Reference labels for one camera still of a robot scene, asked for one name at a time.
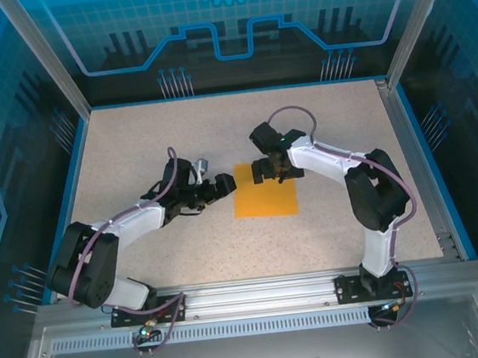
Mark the orange paper sheet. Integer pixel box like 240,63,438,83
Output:
229,157,300,222

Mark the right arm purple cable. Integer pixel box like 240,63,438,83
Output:
265,93,430,339

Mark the aluminium mounting rail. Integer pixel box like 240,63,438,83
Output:
36,254,478,338

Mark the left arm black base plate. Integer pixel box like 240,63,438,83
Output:
108,293,190,330

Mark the aluminium side rail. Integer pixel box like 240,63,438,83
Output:
373,71,467,269

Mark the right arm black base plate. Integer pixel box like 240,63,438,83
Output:
333,267,411,305

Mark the cable connector with green light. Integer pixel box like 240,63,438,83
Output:
137,317,162,341

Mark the slotted aluminium cable strip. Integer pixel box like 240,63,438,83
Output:
50,306,373,358

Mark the cable connector with orange light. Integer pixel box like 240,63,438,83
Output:
378,297,408,315

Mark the aluminium frame post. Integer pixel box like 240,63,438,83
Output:
0,0,94,128
377,0,472,90

